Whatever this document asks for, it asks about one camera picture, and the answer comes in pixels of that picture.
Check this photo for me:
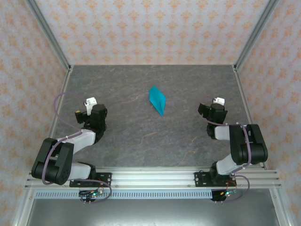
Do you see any blue paper sheet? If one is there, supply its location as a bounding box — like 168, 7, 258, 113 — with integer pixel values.
149, 86, 167, 117

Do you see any circuit board with green light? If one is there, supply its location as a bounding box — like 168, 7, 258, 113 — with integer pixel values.
220, 189, 238, 197
79, 189, 104, 198

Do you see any grey metal shelf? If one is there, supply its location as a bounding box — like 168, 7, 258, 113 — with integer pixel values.
25, 199, 280, 226

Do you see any aluminium table side rail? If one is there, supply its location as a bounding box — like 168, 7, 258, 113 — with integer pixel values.
36, 65, 74, 170
232, 65, 268, 170

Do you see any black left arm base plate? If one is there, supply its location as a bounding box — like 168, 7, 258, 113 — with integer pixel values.
69, 172, 112, 188

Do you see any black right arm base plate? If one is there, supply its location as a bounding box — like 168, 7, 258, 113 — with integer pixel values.
194, 171, 237, 188

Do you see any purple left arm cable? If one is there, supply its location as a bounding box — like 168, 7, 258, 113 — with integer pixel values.
41, 92, 112, 204

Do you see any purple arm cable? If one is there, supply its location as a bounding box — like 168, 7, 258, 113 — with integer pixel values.
41, 92, 112, 204
198, 95, 250, 203

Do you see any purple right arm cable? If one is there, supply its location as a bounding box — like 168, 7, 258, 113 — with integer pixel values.
198, 95, 250, 203

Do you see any aluminium mounting rail beam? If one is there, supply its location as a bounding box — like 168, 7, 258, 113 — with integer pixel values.
24, 167, 282, 189

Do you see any aluminium frame post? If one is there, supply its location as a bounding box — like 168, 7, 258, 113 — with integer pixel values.
234, 0, 279, 71
24, 0, 72, 71

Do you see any slotted grey cable duct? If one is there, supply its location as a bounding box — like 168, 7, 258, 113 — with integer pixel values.
34, 190, 214, 200

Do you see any aluminium frame leg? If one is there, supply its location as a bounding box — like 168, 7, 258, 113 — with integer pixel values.
11, 188, 36, 226
269, 188, 291, 226

